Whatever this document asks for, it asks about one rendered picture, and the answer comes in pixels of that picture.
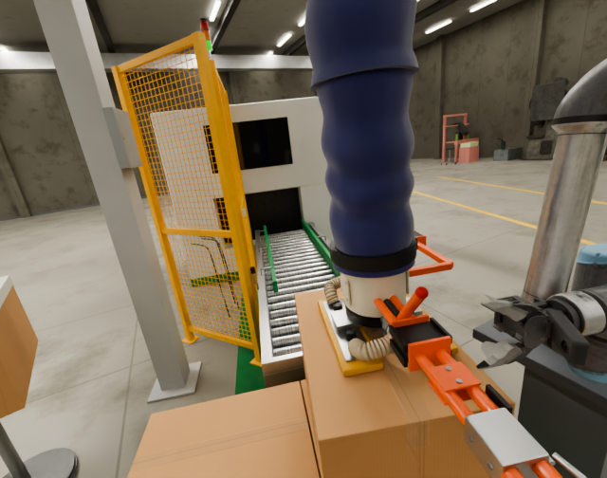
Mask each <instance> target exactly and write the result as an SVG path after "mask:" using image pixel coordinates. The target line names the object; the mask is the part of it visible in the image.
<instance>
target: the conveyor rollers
mask: <svg viewBox="0 0 607 478"><path fill-rule="evenodd" d="M267 236H268V241H269V245H270V250H271V255H272V260H273V265H274V269H275V274H276V279H277V284H278V290H279V292H275V293H274V288H273V283H272V277H271V271H270V268H269V269H265V270H264V272H265V276H266V278H265V281H266V286H267V302H268V309H269V317H270V326H271V335H272V338H273V339H272V345H273V348H274V349H275V348H280V347H285V346H289V345H293V346H289V347H285V348H280V349H275V350H273V353H274V354H273V357H279V356H284V355H288V354H293V353H298V352H302V345H301V344H298V343H301V338H300V331H299V324H298V317H297V310H296V304H295V297H294V294H295V293H301V292H306V291H313V290H319V289H324V286H325V284H326V282H328V281H329V280H331V279H332V278H333V279H334V278H335V277H336V278H337V276H336V274H335V273H334V271H333V270H332V268H331V267H330V265H328V264H327V262H326V261H325V259H324V258H323V256H322V254H321V253H320V252H319V250H318V249H317V247H316V246H315V244H314V243H313V241H312V240H311V239H310V237H309V236H308V234H307V233H306V231H305V230H304V229H303V230H293V231H286V232H280V233H274V234H268V235H267ZM262 254H263V260H264V262H263V264H264V267H270V265H269V260H268V254H267V247H262ZM297 333H299V334H297ZM292 334H294V335H292ZM288 335H289V336H288ZM284 336H285V337H284ZM279 337H280V338H279ZM274 338H276V339H274ZM294 344H298V345H294Z"/></svg>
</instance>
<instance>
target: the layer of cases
mask: <svg viewBox="0 0 607 478"><path fill-rule="evenodd" d="M301 386H302V389H301ZM127 478H321V472H320V466H319V459H318V454H317V447H316V441H315V434H314V429H313V422H312V415H311V410H310V403H309V397H308V391H307V385H306V379H304V380H301V385H300V381H295V382H291V383H287V384H283V385H278V386H274V387H269V388H265V389H262V390H257V391H253V392H248V393H244V394H240V395H233V396H228V397H224V398H219V399H215V400H211V401H207V402H202V403H198V404H194V405H190V406H186V407H181V408H177V409H172V410H169V411H164V412H160V413H156V414H151V416H150V419H149V422H148V424H147V427H146V430H145V432H144V435H143V436H142V439H141V442H140V444H139V447H138V451H137V454H136V456H135V459H134V462H133V464H132V467H131V469H130V471H129V474H128V476H127Z"/></svg>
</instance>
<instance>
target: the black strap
mask: <svg viewBox="0 0 607 478"><path fill-rule="evenodd" d="M329 247H330V257H331V261H332V262H333V263H334V264H335V265H337V266H338V267H341V268H344V269H347V270H352V271H357V272H382V271H389V270H394V269H398V268H401V267H404V266H406V265H408V264H410V263H411V262H412V261H413V260H414V259H415V258H416V250H417V237H415V236H413V241H412V242H411V244H410V245H409V246H408V247H407V248H405V249H403V250H400V251H398V252H396V253H392V254H386V255H379V256H369V257H366V256H355V255H349V254H346V253H343V252H342V251H340V250H338V249H337V247H336V244H335V241H334V240H333V241H332V242H331V243H330V245H329Z"/></svg>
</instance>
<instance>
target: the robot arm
mask: <svg viewBox="0 0 607 478"><path fill-rule="evenodd" d="M552 128H553V129H554V130H555V131H556V132H557V133H558V139H557V143H556V147H555V152H554V155H553V160H552V164H551V168H550V173H549V177H548V181H547V185H546V189H545V194H544V198H543V205H542V209H541V214H540V218H539V223H538V227H537V230H536V235H535V239H534V244H533V248H532V251H531V256H530V260H529V265H528V269H527V273H526V277H525V281H524V289H523V293H522V294H521V297H520V296H518V295H514V296H509V297H503V298H499V299H495V298H493V297H491V296H489V295H488V294H486V295H485V296H486V297H488V298H489V299H490V301H485V302H481V305H482V306H484V307H486V308H488V309H490V310H491V311H493V312H494V324H495V325H493V327H494V328H496V329H497V330H498V331H500V332H505V333H508V335H510V336H511V337H512V338H515V339H516V340H518V342H516V343H514V342H513V340H511V339H504V340H501V341H500V342H498V343H493V342H490V341H485V342H483V343H482V344H481V349H482V351H483V352H484V354H485V356H486V357H487V359H485V360H483V361H482V362H480V363H479V364H478V365H476V368H477V369H479V370H481V369H487V368H493V367H498V366H502V365H505V364H510V363H512V362H515V361H517V360H519V359H523V358H524V357H526V356H527V355H528V354H529V353H530V352H531V351H532V350H533V349H535V348H536V347H538V346H540V345H541V344H543V345H545V346H547V347H548V348H550V349H552V350H553V351H555V352H556V353H558V354H560V355H562V356H564V357H565V358H566V360H567V363H568V365H569V367H570V369H571V370H572V371H573V372H575V373H576V374H577V375H579V376H581V377H584V378H586V379H589V380H592V381H595V382H599V383H607V244H593V245H589V246H585V247H583V248H582V249H581V250H580V251H579V256H578V259H577V260H576V257H577V254H578V250H579V244H580V240H581V236H582V234H583V230H584V227H585V223H586V219H587V216H588V212H589V209H590V206H591V202H592V198H593V195H594V191H595V187H596V185H597V181H598V175H599V171H600V168H601V164H602V160H603V158H604V154H605V150H606V147H607V59H605V60H604V61H602V62H601V63H599V64H598V65H596V66H595V67H594V68H592V69H591V70H590V71H589V72H588V73H586V74H585V75H584V76H583V77H582V78H581V79H580V80H579V81H578V82H577V83H576V84H575V85H574V86H573V87H572V88H571V89H570V90H569V92H568V93H567V94H566V95H565V97H564V98H563V99H562V101H561V103H560V105H559V107H558V108H557V110H556V113H555V115H554V118H553V122H552ZM575 261H576V267H575V272H574V277H573V282H572V286H571V291H570V292H567V288H568V286H569V282H570V278H571V275H572V271H573V267H574V264H575ZM510 298H512V299H510ZM506 299H507V300H506Z"/></svg>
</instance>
